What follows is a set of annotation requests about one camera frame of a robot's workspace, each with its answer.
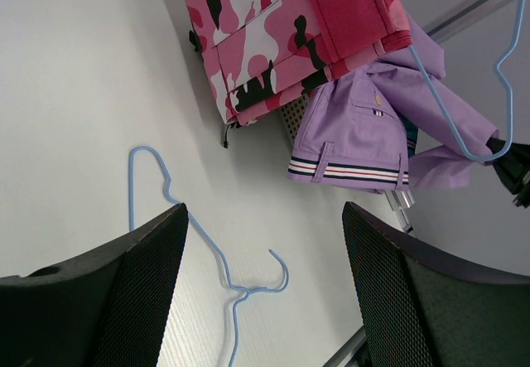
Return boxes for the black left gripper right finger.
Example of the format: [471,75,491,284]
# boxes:
[342,202,529,366]

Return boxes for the white plastic mesh basket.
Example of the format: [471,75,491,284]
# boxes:
[279,95,309,143]

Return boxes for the teal trousers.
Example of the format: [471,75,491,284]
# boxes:
[403,119,418,157]

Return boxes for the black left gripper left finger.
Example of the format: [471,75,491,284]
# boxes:
[1,204,189,366]

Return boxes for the purple trousers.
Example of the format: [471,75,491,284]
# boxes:
[288,21,499,193]

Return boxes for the empty light blue hanger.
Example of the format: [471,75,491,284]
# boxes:
[403,0,518,138]

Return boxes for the pink floral trousers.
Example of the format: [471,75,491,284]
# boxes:
[184,0,412,126]

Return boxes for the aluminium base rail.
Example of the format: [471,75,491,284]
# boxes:
[323,326,372,367]

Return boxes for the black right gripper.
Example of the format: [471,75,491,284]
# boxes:
[491,142,530,207]

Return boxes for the right aluminium frame post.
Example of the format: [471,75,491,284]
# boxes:
[384,0,530,235]

